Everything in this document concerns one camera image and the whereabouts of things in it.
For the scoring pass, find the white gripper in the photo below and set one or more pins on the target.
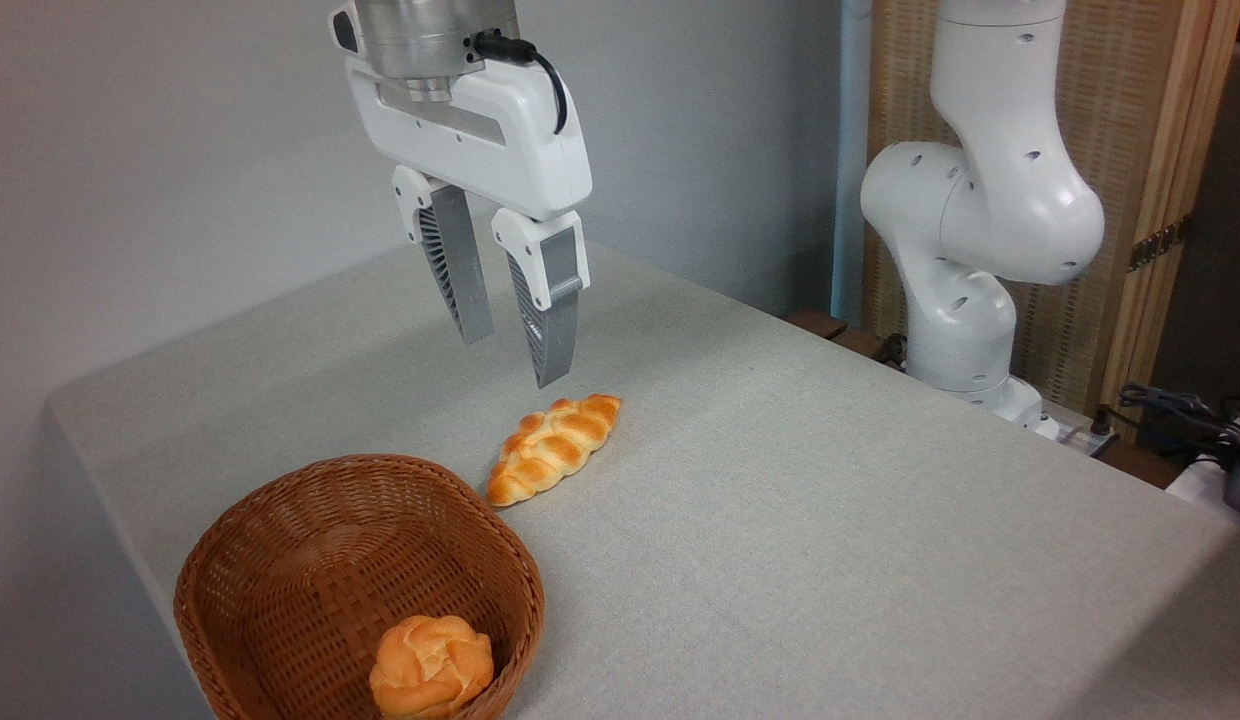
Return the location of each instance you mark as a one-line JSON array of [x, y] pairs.
[[500, 140]]

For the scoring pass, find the braided golden bread loaf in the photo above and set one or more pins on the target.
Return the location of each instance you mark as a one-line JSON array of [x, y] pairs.
[[552, 447]]

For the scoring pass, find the brown woven wicker basket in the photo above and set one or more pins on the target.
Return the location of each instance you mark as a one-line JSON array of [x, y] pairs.
[[280, 570]]

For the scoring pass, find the round golden bread bun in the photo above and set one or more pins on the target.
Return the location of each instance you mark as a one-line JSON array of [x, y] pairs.
[[430, 668]]

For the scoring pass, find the brown wooden ledge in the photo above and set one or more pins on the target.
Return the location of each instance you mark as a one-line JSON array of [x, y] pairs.
[[830, 328]]

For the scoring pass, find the light blue vertical pipe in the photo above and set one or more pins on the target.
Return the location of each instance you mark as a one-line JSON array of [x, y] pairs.
[[850, 170]]

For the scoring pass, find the bamboo folding screen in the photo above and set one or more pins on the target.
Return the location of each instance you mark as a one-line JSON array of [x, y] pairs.
[[1130, 120]]

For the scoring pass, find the metal screen hinge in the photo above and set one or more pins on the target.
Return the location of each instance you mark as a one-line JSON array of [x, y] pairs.
[[1155, 246]]

